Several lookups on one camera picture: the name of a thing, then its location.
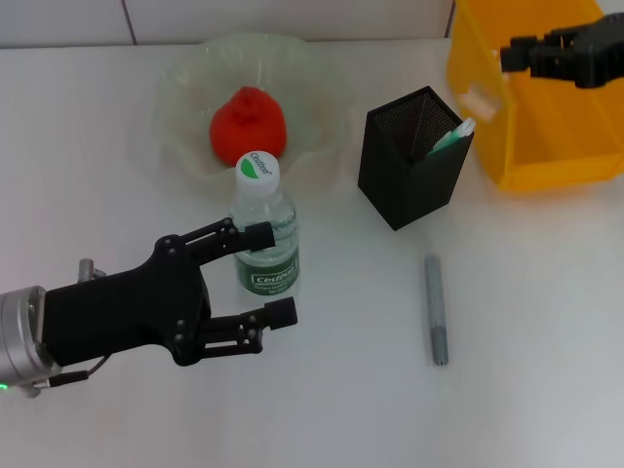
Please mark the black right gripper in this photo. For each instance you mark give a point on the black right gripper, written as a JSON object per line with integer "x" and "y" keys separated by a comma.
{"x": 602, "y": 51}

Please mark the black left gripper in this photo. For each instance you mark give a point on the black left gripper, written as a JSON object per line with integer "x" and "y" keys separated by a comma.
{"x": 127, "y": 312}

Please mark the clear green-label water bottle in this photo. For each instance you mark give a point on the clear green-label water bottle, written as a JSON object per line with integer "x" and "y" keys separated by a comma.
{"x": 263, "y": 205}

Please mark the beige eraser with barcode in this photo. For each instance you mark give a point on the beige eraser with barcode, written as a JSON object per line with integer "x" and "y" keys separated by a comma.
{"x": 480, "y": 102}

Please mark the red-orange toy orange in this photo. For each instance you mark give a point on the red-orange toy orange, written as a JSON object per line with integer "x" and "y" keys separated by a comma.
{"x": 248, "y": 127}

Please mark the grey pen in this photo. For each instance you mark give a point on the grey pen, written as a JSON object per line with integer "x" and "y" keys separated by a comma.
{"x": 435, "y": 307}

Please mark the black mesh pen holder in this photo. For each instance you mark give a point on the black mesh pen holder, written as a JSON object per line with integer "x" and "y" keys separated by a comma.
{"x": 409, "y": 190}

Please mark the yellow plastic bin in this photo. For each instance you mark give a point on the yellow plastic bin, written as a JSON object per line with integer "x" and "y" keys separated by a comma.
{"x": 560, "y": 127}

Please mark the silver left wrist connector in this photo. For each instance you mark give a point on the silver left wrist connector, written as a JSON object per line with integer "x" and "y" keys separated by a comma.
{"x": 90, "y": 270}

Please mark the pale green glass bowl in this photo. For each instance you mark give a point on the pale green glass bowl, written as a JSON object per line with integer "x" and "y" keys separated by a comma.
{"x": 312, "y": 88}

